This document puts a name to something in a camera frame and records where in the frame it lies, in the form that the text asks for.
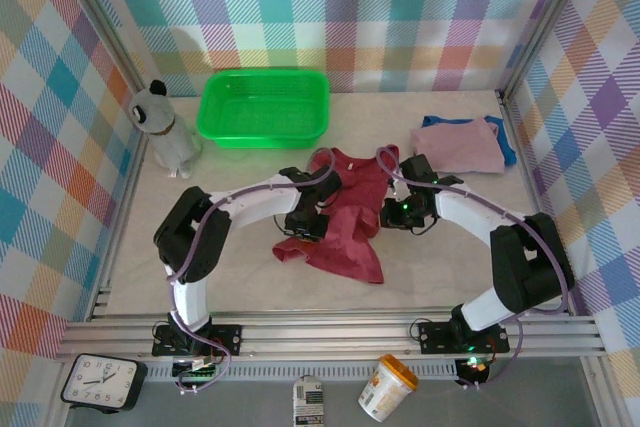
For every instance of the red tank top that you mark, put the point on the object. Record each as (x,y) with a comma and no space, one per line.
(350,247)

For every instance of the pink tank top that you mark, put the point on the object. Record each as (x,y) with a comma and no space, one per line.
(460,147)

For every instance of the blue tank top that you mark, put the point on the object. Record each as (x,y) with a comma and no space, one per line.
(509,152)

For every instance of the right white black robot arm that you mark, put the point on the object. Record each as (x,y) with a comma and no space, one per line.
(470,219)

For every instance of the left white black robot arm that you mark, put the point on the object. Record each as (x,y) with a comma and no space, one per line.
(260,207)

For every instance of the green plastic basket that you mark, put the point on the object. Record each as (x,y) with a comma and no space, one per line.
(260,112)

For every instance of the grey plush animal toy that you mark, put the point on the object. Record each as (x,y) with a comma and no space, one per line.
(165,132)

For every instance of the black and white carton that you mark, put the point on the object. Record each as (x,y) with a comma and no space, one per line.
(308,402)

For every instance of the white cup with orange lid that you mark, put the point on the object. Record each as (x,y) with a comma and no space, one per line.
(385,392)

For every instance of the black alarm clock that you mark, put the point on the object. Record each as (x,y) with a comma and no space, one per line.
(100,382)

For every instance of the aluminium cross rail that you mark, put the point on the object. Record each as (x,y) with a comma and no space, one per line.
(325,337)

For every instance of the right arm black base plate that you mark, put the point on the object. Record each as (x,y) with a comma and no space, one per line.
(435,337)

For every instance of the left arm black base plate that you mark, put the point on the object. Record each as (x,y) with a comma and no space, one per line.
(225,334)

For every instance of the aluminium side rail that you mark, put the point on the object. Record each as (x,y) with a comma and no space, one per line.
(517,122)
(130,187)

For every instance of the aluminium corner post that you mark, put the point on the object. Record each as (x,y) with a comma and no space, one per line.
(546,22)
(102,17)

